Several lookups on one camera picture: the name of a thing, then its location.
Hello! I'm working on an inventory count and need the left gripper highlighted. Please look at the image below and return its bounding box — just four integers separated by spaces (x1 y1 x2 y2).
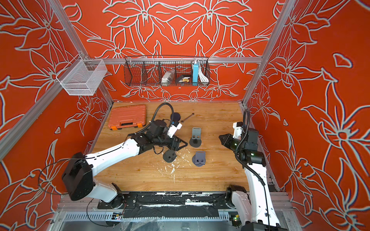
154 133 189 152

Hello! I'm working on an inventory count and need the dark grey phone stand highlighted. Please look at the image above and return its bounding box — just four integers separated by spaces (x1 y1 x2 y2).
189 128 201 148
163 150 177 163

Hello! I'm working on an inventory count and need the purple phone stand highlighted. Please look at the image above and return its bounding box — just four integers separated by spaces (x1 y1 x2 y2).
192 151 206 167

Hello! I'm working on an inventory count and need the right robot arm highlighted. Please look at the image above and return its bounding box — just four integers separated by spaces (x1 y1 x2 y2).
219 109 284 231

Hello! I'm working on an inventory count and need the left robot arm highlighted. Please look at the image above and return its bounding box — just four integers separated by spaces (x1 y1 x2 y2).
62 112 188 208

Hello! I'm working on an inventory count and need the dark round disc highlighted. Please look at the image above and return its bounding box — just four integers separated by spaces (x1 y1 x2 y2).
171 112 181 122

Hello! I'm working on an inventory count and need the orange tool case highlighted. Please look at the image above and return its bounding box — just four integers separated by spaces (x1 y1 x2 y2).
108 105 146 131

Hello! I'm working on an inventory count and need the black small box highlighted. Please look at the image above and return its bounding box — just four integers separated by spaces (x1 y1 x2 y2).
175 75 192 83

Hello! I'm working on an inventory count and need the plastic bag item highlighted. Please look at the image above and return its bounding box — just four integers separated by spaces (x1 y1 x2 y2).
161 70 175 87

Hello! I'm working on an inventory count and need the clear plastic bin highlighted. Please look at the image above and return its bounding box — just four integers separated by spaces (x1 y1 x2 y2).
57 59 108 96

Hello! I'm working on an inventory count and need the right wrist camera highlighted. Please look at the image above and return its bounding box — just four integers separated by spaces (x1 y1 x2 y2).
233 122 243 140

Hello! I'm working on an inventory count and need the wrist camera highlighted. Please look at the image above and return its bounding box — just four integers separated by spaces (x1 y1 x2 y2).
233 122 243 140
167 122 182 138

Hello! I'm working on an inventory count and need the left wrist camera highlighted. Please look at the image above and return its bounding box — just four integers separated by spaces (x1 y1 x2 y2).
167 122 182 138

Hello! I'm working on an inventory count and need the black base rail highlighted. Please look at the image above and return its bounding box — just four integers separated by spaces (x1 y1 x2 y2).
97 192 237 220

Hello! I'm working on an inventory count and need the white cables bundle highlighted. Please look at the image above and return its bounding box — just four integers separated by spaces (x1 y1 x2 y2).
198 66 209 86

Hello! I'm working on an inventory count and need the black wire basket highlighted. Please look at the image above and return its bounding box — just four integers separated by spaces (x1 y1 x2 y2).
123 55 210 87

